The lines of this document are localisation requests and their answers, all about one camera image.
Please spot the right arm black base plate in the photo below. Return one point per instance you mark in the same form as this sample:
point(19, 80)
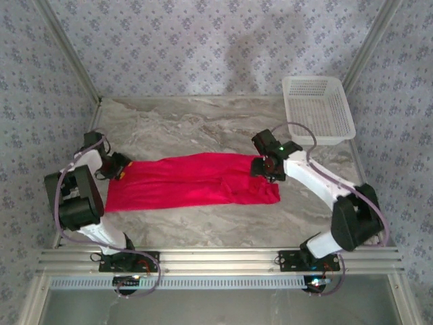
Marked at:
point(291, 260)

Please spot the aluminium extrusion mounting rail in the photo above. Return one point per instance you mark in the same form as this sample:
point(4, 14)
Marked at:
point(220, 260)

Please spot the aluminium frame leg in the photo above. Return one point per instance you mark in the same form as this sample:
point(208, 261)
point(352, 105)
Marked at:
point(35, 301)
point(404, 301)

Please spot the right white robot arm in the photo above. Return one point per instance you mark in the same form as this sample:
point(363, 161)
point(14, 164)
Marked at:
point(311, 176)

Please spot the white perforated plastic basket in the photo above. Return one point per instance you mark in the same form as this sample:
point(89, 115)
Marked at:
point(318, 111)

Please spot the aluminium frame post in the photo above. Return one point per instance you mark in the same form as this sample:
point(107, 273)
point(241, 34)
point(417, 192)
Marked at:
point(367, 50)
point(70, 50)

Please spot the red t-shirt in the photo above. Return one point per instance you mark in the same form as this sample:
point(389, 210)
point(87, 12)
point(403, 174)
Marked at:
point(189, 183)

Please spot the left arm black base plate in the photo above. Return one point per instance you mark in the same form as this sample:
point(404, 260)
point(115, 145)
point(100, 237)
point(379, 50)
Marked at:
point(149, 264)

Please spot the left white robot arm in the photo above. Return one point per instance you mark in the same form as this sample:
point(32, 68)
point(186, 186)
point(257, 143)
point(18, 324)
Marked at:
point(101, 233)

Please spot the table side aluminium rail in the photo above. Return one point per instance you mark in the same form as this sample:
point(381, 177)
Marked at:
point(358, 159)
point(94, 118)

